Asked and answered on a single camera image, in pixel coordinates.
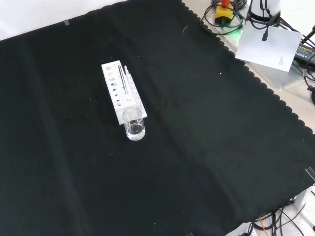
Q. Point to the grey tape strip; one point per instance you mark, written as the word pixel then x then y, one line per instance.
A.
pixel 66 22

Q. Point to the white test tube rack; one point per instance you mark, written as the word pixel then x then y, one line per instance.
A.
pixel 110 81

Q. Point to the white bench bracket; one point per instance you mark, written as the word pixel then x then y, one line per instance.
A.
pixel 304 196

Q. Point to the black tripod leg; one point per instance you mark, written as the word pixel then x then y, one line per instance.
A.
pixel 308 35

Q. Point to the black bench cloth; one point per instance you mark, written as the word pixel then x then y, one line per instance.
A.
pixel 187 152

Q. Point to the small glass beaker with water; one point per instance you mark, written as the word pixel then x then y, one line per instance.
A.
pixel 135 130

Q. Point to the clear glass rod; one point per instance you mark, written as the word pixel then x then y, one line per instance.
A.
pixel 123 79

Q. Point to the white paper sheet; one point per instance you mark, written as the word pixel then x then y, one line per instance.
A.
pixel 270 49

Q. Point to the black power adapter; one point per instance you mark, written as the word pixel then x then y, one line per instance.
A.
pixel 305 52

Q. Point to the yellow stop button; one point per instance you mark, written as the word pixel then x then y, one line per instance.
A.
pixel 224 12

